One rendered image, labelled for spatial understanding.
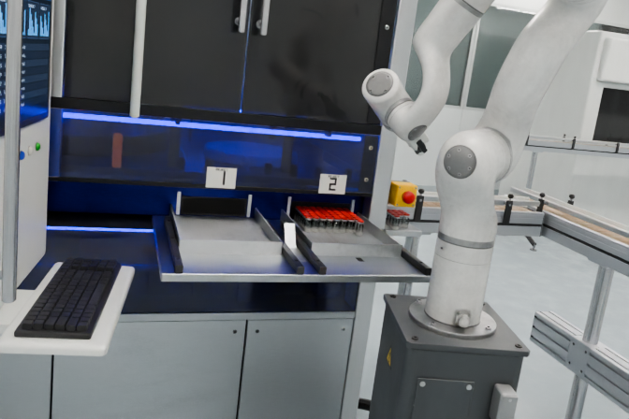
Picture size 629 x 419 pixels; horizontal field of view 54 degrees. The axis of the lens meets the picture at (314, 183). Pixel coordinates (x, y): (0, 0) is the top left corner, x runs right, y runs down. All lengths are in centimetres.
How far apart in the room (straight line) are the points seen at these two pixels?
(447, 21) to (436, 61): 8
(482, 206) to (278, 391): 108
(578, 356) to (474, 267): 110
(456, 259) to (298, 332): 82
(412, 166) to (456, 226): 590
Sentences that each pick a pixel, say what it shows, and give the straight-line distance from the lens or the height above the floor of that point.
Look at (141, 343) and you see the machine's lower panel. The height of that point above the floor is 51.
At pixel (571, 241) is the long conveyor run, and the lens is 232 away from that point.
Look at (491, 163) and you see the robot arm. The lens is 122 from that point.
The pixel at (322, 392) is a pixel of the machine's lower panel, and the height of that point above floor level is 32.
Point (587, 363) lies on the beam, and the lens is 234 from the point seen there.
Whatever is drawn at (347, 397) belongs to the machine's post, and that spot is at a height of 29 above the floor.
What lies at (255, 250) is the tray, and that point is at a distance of 157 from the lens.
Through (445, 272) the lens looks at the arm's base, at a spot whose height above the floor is 98.
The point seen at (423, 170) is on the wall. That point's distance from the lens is 726.
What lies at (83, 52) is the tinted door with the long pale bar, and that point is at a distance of 173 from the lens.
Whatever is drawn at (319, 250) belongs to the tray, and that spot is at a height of 90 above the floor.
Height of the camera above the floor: 138
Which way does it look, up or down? 11 degrees down
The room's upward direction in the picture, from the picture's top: 7 degrees clockwise
